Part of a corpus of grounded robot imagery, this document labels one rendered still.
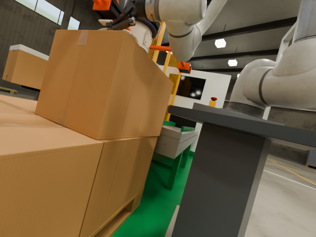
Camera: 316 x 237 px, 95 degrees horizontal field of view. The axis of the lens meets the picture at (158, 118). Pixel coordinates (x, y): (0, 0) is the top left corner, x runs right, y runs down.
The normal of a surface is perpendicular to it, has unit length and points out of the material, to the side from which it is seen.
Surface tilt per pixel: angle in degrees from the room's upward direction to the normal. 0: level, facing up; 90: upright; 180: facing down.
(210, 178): 90
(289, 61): 99
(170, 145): 90
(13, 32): 90
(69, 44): 90
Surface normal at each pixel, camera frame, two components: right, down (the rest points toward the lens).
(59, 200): 0.91, 0.26
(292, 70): -0.95, -0.08
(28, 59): 0.81, 0.23
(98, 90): -0.38, -0.09
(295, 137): -0.66, -0.17
